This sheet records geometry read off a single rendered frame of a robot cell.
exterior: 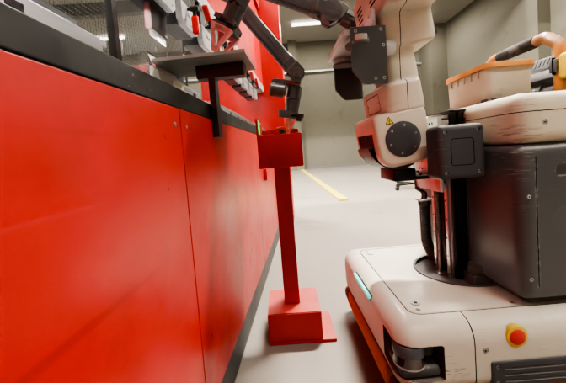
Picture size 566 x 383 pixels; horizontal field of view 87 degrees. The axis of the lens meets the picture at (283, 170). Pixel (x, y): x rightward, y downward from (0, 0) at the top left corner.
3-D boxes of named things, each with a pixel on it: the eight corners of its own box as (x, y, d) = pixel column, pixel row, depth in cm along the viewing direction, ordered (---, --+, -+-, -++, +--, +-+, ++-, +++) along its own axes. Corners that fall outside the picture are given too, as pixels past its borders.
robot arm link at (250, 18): (232, -18, 111) (237, -4, 122) (221, -7, 112) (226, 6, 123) (308, 71, 114) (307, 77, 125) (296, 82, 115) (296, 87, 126)
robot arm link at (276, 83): (302, 67, 115) (301, 72, 123) (273, 62, 115) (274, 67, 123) (297, 98, 116) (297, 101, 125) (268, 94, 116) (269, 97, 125)
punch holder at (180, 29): (182, 22, 101) (178, -30, 100) (158, 24, 101) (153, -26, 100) (198, 38, 116) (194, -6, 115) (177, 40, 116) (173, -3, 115)
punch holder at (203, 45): (203, 43, 121) (199, 1, 120) (182, 45, 121) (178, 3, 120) (214, 55, 135) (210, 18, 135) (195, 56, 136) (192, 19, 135)
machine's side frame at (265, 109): (294, 220, 310) (276, -8, 296) (213, 226, 317) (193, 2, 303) (295, 215, 335) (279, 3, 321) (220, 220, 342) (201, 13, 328)
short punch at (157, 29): (152, 34, 87) (149, 1, 86) (146, 35, 87) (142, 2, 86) (168, 46, 97) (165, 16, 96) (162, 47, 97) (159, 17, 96)
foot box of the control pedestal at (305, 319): (337, 341, 111) (334, 310, 111) (269, 346, 112) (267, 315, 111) (328, 312, 131) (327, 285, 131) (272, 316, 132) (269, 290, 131)
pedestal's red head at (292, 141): (303, 166, 107) (300, 114, 106) (258, 169, 108) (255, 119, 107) (301, 163, 127) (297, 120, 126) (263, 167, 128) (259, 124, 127)
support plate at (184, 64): (244, 51, 81) (244, 48, 81) (151, 61, 83) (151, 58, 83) (255, 70, 99) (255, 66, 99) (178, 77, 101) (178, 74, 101)
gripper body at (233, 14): (211, 16, 86) (222, -8, 85) (221, 31, 96) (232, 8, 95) (232, 26, 85) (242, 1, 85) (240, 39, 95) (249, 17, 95)
